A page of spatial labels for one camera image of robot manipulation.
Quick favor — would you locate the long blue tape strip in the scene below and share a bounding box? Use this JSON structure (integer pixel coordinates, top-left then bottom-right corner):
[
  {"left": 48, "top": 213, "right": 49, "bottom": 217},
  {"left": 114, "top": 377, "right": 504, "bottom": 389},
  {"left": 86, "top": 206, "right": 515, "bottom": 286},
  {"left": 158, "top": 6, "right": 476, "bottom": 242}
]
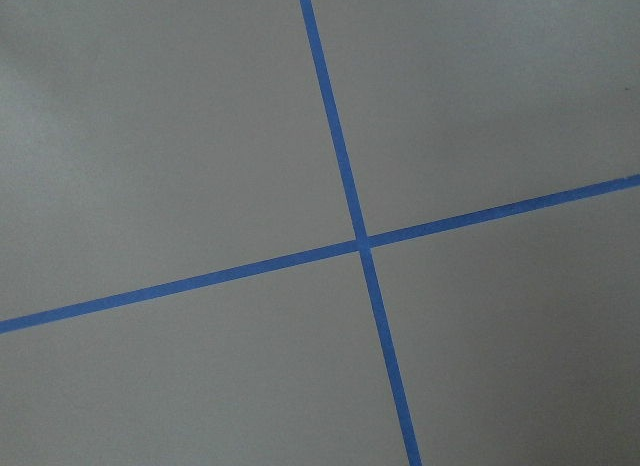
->
[{"left": 299, "top": 0, "right": 422, "bottom": 466}]

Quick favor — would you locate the crossing blue tape strip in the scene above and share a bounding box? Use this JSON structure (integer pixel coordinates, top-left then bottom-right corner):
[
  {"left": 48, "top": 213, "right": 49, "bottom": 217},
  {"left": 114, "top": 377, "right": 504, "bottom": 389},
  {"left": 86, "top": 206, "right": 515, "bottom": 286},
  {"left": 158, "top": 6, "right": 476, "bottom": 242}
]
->
[{"left": 1, "top": 174, "right": 639, "bottom": 334}]

